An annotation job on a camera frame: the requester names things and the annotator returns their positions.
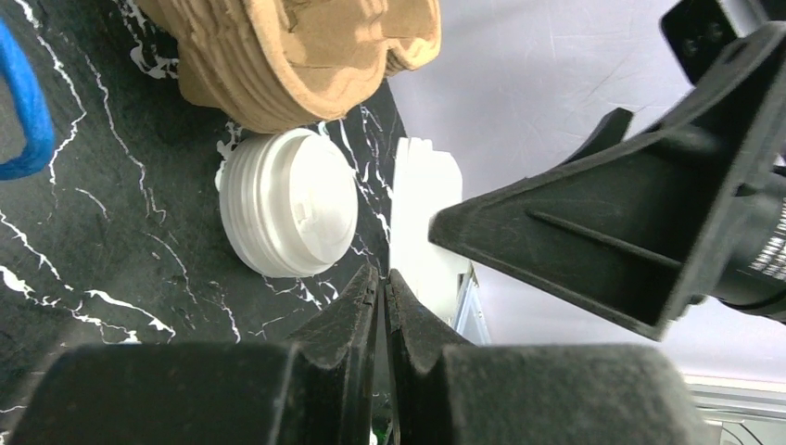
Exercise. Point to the single white cup lid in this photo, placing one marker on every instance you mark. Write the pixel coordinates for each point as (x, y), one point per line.
(425, 182)

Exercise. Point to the blue cord bag handle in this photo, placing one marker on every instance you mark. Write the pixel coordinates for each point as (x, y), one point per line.
(32, 111)

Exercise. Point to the stack of pulp cup carriers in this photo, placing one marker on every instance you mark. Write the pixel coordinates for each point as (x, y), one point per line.
(273, 66)

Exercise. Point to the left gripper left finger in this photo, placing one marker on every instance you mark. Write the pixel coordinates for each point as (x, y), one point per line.
(314, 387)

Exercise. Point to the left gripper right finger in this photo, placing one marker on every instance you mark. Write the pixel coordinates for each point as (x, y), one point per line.
(450, 391)

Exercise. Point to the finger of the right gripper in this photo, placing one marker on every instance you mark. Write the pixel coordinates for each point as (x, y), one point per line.
(634, 230)

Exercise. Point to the stack of white cup lids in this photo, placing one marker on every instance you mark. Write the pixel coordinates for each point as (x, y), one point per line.
(288, 203)

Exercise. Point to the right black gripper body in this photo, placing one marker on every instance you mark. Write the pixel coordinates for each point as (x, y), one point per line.
(701, 34)

